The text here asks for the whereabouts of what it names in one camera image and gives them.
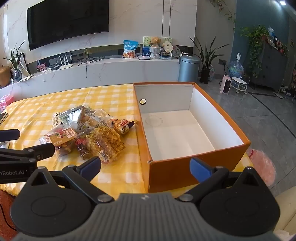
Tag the patterned decorative plate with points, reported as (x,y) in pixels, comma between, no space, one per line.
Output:
(176,51)

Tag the row of small ornaments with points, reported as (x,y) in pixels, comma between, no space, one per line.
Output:
(277,41)

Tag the green ivy plant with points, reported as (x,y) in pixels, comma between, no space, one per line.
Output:
(255,44)

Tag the dark wall socket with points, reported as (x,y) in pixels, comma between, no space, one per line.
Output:
(223,62)

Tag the white marble media console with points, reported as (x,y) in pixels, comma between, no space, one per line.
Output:
(115,71)

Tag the flat white laptop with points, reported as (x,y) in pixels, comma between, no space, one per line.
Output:
(143,58)

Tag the green plant in glass vase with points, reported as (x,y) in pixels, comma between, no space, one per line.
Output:
(16,62)

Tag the grey metal trash bin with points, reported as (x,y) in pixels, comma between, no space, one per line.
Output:
(188,69)

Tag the brown round vase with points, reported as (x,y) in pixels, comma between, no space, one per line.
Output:
(4,76)

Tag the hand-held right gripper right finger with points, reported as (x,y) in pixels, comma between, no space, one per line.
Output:
(198,169)

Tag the black flat television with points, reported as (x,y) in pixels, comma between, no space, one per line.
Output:
(67,20)

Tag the white round stool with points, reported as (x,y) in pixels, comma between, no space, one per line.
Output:
(239,82)

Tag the orange cardboard box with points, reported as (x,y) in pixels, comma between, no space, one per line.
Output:
(171,171)

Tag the pale pink space heater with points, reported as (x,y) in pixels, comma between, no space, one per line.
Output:
(226,84)

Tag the orange label snack packet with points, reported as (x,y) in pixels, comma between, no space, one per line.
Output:
(62,138)

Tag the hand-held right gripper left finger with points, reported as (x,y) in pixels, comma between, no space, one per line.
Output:
(92,165)

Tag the brown teddy bear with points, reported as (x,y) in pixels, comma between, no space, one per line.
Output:
(154,41)

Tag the grey drawer cabinet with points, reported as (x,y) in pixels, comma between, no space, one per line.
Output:
(270,67)

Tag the hanging vine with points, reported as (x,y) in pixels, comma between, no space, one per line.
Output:
(227,14)

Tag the round paper fan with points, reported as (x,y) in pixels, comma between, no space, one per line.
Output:
(167,46)

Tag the white router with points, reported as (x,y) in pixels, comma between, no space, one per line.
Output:
(66,66)

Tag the clear round biscuit packet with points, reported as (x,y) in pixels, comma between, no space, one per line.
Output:
(92,120)

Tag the cream chair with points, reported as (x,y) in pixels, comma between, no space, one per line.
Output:
(285,208)

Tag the blue water jug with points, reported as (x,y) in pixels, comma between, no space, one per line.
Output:
(236,68)

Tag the dark brown snack packet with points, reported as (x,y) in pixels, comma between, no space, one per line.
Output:
(84,150)

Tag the white envelope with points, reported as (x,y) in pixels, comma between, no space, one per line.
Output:
(26,78)

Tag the blue snack bag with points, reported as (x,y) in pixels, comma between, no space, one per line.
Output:
(130,49)

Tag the green picture board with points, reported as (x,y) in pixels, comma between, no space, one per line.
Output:
(146,42)

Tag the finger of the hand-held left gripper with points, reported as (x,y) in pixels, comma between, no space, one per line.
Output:
(41,150)
(9,135)

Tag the pink plastic bag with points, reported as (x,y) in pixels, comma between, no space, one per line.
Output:
(262,166)

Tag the pile of snack packets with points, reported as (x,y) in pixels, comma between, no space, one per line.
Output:
(104,141)

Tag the pink box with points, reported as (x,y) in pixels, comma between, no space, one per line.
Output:
(5,102)

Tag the long-leaf potted plant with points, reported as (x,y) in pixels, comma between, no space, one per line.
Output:
(204,62)

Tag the red label cracker packet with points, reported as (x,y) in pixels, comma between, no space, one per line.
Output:
(121,125)

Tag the yellow checked tablecloth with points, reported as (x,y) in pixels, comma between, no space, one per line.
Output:
(46,104)

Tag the pink photo card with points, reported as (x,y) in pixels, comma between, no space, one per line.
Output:
(41,68)

